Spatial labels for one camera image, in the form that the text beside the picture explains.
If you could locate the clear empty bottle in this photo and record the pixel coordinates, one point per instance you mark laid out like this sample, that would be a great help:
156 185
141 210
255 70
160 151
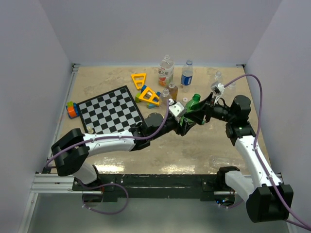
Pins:
164 97

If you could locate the black white chessboard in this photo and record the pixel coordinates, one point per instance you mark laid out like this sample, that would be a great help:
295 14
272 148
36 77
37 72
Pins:
103 115

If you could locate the yellow triangle frame near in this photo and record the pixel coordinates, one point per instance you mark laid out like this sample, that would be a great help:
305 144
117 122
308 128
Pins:
149 96

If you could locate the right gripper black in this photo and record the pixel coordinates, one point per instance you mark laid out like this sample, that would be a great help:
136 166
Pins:
209 107

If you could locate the light blue toy block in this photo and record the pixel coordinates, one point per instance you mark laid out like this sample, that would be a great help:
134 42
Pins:
151 106

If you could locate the clear plastic bottle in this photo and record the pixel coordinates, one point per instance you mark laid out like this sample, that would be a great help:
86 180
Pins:
232 86
218 77

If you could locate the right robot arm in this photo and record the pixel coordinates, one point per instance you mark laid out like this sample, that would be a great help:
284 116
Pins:
267 198

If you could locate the fruit tea bottle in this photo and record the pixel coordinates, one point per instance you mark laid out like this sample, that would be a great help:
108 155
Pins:
165 70

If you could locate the yellow triangle frame far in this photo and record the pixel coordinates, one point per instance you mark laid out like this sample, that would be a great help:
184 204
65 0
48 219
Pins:
139 80

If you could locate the blue label water bottle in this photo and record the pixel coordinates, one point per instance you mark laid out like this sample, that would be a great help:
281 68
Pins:
187 73

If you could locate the yellow triangle frame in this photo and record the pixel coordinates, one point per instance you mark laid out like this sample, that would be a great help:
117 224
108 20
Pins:
149 96
139 80

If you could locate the green soda bottle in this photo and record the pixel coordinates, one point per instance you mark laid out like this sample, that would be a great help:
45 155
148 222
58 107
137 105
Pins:
189 107

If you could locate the dark blue block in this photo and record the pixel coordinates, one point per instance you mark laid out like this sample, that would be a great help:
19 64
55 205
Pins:
143 88

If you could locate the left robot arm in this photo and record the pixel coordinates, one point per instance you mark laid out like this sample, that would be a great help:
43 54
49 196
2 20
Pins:
71 151

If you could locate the green toy block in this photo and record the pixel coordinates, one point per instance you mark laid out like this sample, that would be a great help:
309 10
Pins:
137 100

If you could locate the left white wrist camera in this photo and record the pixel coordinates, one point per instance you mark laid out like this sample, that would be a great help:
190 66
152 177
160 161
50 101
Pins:
176 108

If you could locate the amber tea bottle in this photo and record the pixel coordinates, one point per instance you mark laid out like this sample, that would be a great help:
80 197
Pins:
173 89

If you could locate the crushed clear bottle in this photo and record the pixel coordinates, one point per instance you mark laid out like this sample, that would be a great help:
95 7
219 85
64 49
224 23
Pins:
217 162

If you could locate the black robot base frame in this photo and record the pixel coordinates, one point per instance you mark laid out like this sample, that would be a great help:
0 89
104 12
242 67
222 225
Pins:
112 187

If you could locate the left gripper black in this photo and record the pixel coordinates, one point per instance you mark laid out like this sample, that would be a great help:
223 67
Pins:
185 126

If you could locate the colourful toy block car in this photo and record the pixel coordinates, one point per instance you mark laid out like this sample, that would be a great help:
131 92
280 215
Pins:
72 110

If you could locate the beige chess piece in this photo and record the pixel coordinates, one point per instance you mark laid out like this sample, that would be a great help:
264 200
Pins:
90 130

